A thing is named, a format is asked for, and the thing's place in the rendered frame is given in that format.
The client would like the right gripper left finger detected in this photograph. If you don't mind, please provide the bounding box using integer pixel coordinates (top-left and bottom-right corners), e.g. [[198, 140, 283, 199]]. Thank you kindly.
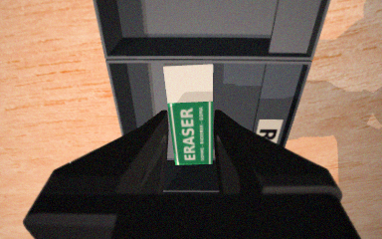
[[39, 111, 169, 194]]

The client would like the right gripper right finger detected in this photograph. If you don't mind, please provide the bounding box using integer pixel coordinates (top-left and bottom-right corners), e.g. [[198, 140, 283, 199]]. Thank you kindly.
[[214, 110, 342, 201]]

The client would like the dark grey rack of bins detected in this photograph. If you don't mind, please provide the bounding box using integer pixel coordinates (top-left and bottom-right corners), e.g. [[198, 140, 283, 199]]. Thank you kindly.
[[93, 0, 331, 194]]

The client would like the green and grey eraser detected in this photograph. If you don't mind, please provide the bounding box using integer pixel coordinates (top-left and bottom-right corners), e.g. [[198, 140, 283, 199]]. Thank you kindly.
[[163, 63, 213, 165]]

